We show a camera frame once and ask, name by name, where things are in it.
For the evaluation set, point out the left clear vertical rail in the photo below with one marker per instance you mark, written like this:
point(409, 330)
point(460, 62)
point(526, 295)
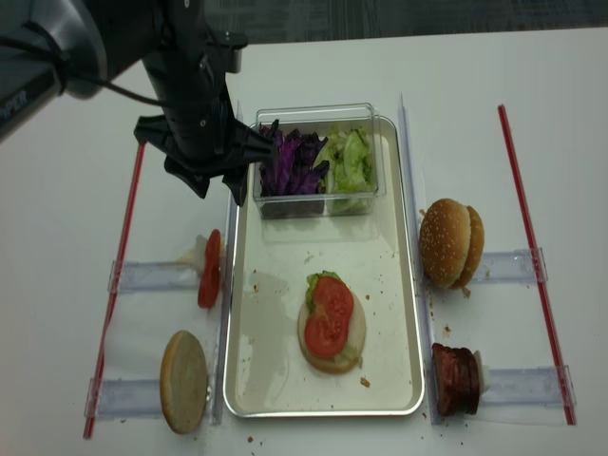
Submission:
point(225, 300)

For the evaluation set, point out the lettuce leaf on bun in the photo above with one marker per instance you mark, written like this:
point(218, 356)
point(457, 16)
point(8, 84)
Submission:
point(331, 326)

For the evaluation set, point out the cream metal tray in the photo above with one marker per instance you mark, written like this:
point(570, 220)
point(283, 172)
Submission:
point(266, 374)

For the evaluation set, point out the stacked meat patties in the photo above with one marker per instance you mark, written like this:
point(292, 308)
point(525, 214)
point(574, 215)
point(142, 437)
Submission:
point(458, 380)

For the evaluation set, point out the clear rail under bun slice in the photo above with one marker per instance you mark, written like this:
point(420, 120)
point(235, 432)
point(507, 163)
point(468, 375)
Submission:
point(109, 399)

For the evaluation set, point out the upright bun slice left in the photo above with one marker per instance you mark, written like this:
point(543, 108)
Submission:
point(183, 383)

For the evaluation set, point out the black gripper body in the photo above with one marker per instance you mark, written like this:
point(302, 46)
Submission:
point(198, 128)

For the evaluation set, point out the clear plastic salad box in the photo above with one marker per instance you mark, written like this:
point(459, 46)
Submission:
point(318, 119)

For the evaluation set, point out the white tomato stand block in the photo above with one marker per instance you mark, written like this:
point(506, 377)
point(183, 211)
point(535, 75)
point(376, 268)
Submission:
point(198, 258)

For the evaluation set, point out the clear rail under tomato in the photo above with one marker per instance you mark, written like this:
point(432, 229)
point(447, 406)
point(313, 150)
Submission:
point(135, 276)

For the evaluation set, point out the sesame bun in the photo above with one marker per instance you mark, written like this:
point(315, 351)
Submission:
point(476, 248)
point(444, 241)

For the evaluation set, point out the clear vertical rail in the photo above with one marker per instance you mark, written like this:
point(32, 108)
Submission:
point(225, 300)
point(418, 276)

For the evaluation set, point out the tomato slice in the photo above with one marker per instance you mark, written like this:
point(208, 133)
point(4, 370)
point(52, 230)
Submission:
point(210, 278)
point(330, 304)

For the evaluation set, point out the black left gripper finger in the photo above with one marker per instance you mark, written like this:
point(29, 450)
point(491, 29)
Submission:
point(198, 183)

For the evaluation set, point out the red strip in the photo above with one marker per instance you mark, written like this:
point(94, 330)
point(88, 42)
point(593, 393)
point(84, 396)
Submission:
point(568, 403)
point(96, 381)

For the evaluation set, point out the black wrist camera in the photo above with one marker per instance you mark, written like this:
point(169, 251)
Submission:
point(226, 48)

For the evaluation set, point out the clear rail under sesame buns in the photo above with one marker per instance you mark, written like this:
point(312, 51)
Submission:
point(524, 266)

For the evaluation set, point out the clear rail under patties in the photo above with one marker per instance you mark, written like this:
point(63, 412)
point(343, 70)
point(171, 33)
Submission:
point(541, 386)

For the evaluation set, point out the purple cabbage shreds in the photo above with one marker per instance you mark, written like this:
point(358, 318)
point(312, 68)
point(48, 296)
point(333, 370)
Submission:
point(294, 170)

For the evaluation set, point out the front sesame bun top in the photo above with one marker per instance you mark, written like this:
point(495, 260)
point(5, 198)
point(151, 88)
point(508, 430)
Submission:
point(444, 241)

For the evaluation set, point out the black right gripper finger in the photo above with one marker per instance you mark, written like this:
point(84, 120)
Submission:
point(236, 179)

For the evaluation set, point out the green lettuce in box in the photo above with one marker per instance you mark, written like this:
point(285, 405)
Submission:
point(351, 170)

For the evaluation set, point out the right red strip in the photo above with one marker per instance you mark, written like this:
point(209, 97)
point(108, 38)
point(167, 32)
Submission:
point(568, 403)

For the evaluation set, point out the white patty stand block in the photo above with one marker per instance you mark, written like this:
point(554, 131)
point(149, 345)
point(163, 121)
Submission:
point(480, 373)

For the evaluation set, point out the bottom bun slice on tray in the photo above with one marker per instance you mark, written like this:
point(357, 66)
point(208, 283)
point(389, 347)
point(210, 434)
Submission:
point(351, 354)

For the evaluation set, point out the right clear vertical rail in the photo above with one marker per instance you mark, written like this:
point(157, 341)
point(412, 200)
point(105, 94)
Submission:
point(418, 276)

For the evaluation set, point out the left red strip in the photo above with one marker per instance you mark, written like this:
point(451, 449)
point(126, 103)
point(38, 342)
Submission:
point(96, 381)

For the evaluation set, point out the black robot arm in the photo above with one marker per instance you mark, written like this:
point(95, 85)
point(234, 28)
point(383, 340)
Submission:
point(81, 47)

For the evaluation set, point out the rear sesame bun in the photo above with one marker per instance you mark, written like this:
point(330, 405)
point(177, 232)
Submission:
point(476, 248)

